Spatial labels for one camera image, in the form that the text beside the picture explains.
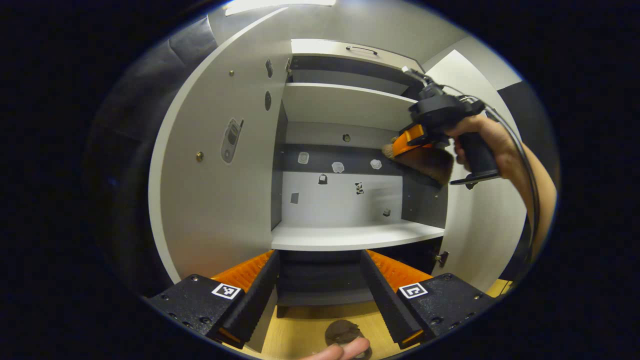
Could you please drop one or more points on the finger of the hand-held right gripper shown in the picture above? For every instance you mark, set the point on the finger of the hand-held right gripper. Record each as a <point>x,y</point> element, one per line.
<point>407,142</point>

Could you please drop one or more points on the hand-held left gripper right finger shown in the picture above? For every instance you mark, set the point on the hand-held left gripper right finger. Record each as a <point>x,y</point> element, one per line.
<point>385,295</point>

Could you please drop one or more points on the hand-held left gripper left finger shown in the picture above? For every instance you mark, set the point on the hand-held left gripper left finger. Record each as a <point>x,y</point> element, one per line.
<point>257,295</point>

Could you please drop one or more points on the brown fuzzy shoe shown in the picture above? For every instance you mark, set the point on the brown fuzzy shoe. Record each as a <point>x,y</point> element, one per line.
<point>342,331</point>
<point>427,165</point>

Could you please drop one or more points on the white shoe cabinet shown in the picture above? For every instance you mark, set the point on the white shoe cabinet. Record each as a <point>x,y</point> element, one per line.
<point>350,107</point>

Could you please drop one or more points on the white shoe cabinet door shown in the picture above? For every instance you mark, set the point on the white shoe cabinet door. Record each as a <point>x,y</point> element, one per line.
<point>210,200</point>
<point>485,220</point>

